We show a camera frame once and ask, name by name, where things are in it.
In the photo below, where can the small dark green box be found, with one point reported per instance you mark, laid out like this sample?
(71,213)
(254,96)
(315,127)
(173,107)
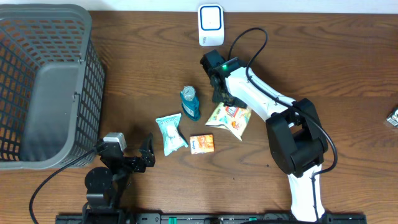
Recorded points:
(393,117)

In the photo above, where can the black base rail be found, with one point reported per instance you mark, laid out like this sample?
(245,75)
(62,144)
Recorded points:
(155,218)

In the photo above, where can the teal mouthwash bottle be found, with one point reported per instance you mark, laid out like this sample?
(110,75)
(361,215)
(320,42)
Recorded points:
(190,103)

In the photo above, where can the yellow snack bag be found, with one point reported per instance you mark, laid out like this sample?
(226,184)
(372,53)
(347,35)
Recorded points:
(233,119)

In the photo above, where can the light teal candy packet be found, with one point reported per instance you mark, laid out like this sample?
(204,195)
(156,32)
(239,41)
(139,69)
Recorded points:
(172,139)

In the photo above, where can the small orange box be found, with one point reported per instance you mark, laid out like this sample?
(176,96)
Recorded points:
(202,144)

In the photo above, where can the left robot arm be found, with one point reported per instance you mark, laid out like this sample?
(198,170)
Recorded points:
(105,185)

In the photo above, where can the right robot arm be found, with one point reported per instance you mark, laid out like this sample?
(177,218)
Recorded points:
(296,141)

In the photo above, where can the white barcode scanner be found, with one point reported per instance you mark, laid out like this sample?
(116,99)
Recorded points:
(210,25)

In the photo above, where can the grey plastic mesh basket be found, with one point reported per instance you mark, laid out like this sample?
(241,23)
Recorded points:
(52,84)

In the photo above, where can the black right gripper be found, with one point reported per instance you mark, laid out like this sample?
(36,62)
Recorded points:
(236,101)

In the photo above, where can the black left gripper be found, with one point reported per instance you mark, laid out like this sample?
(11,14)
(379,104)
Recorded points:
(148,157)

